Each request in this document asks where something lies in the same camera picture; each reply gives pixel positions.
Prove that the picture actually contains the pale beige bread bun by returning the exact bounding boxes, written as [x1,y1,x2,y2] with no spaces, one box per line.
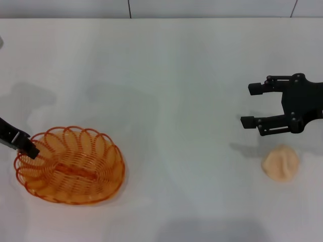
[261,144,300,182]

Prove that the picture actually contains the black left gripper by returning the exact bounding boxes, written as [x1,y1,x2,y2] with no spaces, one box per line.
[0,117,40,159]

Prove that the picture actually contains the orange woven plastic basket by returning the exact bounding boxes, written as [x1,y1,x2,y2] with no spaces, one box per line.
[14,125,126,205]

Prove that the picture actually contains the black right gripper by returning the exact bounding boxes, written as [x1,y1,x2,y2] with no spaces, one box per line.
[240,73,323,137]

